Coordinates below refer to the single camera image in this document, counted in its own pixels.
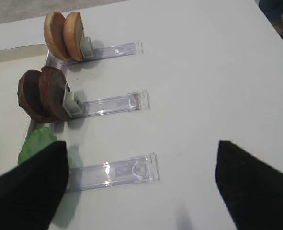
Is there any brown meat patty front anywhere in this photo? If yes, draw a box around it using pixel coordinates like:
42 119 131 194
39 66 70 121

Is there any clear pusher track middle right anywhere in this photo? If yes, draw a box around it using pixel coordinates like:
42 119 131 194
62 91 150 119

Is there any outer bun half right rack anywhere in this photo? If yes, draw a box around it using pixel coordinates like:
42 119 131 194
44 11 71 61

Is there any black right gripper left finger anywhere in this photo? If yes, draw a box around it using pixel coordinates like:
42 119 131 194
0 141 68 230

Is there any standing green lettuce leaf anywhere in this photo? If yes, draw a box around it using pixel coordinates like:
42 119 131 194
17 127 57 165

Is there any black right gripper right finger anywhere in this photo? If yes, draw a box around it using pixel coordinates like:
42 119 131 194
215 141 283 230

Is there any brown meat patty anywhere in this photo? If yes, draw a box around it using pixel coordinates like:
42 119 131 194
39 66 70 121
17 70 53 123

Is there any white metal tray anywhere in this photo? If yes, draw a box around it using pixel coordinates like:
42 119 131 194
0 44 48 175

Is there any brown meat patty rear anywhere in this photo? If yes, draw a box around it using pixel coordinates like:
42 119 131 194
17 70 53 123

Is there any clear pusher track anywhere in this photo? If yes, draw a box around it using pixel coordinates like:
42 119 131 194
62 91 150 119
66 153 160 192
65 37 144 65

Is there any clear pusher track bottom right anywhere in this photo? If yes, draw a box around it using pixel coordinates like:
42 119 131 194
66 153 160 192

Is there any clear pusher track top right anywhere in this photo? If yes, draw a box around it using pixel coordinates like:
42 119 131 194
65 37 144 65

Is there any bun half rack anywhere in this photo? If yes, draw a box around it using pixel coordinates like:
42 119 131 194
44 11 71 61
63 11 84 61

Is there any inner bun half right rack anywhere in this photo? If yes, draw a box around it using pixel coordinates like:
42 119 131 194
63 11 84 61

